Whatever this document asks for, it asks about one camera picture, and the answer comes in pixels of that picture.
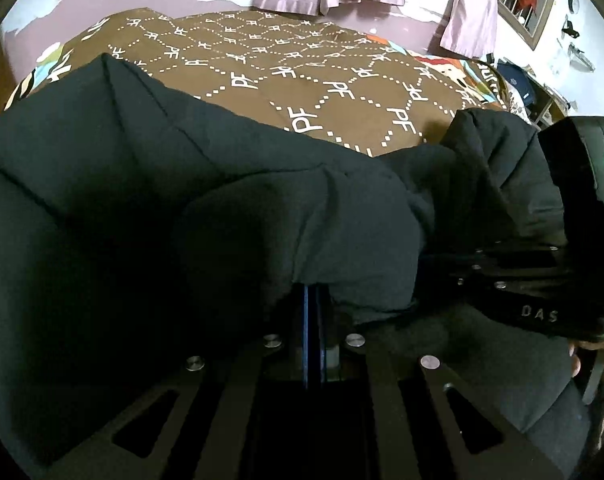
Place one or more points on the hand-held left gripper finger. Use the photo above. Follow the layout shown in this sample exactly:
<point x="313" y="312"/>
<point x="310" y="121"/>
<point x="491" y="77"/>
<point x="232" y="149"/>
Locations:
<point x="309" y="340"/>
<point x="322" y="340"/>

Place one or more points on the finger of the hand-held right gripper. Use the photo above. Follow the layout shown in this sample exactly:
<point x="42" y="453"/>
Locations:
<point x="522" y="255"/>
<point x="487" y="279"/>

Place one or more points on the black padded jacket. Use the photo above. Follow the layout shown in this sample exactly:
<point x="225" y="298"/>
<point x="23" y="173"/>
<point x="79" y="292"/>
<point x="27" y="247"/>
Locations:
<point x="131" y="210"/>

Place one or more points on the person's right hand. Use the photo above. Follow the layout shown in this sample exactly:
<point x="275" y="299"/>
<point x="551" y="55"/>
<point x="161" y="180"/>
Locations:
<point x="575" y="360"/>

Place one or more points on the wooden desk shelf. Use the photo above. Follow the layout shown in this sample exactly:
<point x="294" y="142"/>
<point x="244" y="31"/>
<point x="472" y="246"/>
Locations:
<point x="547" y="105"/>

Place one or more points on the blue cap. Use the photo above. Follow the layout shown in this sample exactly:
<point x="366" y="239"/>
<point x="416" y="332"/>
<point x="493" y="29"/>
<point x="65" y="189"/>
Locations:
<point x="517" y="80"/>

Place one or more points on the wooden framed window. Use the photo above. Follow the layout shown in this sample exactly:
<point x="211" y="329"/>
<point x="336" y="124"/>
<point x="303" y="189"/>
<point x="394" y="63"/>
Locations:
<point x="532" y="30"/>

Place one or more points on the narrow pink curtain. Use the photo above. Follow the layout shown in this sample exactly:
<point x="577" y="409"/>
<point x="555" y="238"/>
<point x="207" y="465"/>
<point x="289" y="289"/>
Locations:
<point x="469" y="15"/>

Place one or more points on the brown printed quilt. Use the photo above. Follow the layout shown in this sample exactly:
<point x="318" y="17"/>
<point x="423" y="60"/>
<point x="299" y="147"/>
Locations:
<point x="282" y="75"/>

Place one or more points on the metal wall rack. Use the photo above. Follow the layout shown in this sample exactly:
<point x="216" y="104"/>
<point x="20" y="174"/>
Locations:
<point x="582" y="57"/>

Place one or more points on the black wall hook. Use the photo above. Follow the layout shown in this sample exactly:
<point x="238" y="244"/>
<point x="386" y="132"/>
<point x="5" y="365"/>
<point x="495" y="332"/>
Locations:
<point x="571" y="27"/>

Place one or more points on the round wall clock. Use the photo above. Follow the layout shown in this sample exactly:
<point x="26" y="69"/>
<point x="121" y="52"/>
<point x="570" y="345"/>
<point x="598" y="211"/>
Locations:
<point x="574" y="3"/>

